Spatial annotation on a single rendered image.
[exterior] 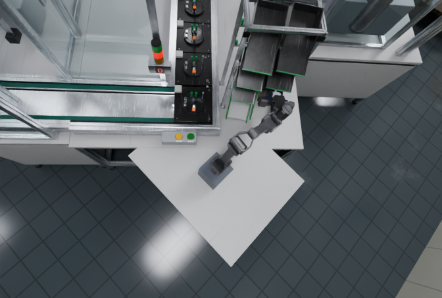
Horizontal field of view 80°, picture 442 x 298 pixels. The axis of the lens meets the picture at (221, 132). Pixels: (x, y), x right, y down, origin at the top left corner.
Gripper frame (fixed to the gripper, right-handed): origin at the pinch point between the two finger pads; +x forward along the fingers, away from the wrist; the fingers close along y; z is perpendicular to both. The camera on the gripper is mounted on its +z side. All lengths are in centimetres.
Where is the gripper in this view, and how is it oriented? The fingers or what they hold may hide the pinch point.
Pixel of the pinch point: (275, 97)
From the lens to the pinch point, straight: 147.1
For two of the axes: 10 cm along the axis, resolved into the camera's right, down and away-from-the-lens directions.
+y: -9.9, -1.6, -0.7
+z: 1.4, -5.2, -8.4
